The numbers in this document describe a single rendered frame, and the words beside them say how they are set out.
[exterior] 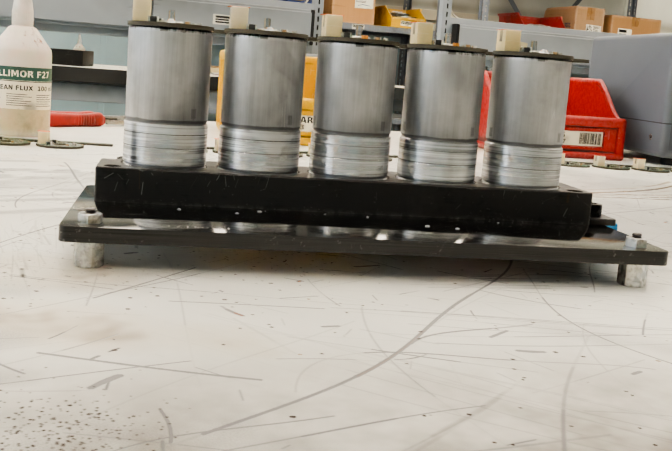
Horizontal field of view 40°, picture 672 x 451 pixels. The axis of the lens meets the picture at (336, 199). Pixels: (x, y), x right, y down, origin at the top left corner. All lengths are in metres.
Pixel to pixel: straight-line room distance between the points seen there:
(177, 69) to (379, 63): 0.06
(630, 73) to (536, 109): 0.48
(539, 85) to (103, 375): 0.17
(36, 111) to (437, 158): 0.33
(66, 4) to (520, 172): 2.35
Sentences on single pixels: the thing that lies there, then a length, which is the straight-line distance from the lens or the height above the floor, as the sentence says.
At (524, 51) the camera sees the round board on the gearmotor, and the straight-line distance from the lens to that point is 0.29.
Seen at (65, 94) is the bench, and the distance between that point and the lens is 2.66.
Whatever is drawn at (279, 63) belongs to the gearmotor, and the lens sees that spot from 0.27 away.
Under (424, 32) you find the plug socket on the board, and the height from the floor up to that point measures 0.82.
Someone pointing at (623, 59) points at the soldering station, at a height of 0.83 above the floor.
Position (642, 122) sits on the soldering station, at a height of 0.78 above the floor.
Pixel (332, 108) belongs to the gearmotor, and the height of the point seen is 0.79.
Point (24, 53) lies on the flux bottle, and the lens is 0.56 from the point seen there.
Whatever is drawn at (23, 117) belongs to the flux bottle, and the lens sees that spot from 0.56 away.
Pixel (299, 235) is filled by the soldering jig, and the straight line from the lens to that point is 0.23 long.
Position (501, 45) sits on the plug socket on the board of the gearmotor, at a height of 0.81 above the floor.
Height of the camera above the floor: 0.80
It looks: 8 degrees down
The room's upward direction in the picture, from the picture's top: 4 degrees clockwise
